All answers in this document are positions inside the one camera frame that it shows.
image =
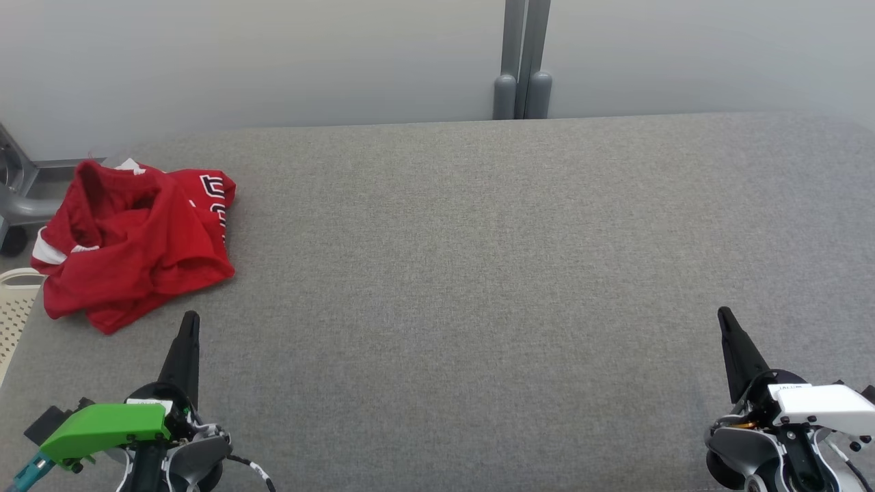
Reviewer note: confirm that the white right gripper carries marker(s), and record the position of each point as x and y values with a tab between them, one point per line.
827	403

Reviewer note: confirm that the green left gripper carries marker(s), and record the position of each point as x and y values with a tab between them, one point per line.
102	427

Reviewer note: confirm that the red shorts with white stripe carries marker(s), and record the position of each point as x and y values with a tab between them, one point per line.
116	294

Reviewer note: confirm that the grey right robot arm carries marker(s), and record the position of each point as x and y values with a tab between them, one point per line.
742	444

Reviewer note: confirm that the cream perforated laundry basket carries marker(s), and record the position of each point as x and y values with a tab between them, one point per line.
14	307

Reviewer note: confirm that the grey wheeled metal stand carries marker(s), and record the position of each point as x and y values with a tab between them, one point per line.
20	198

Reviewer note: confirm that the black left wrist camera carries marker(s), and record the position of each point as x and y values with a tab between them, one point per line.
48	420

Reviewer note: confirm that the grey partition post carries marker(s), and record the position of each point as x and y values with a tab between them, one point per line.
523	68

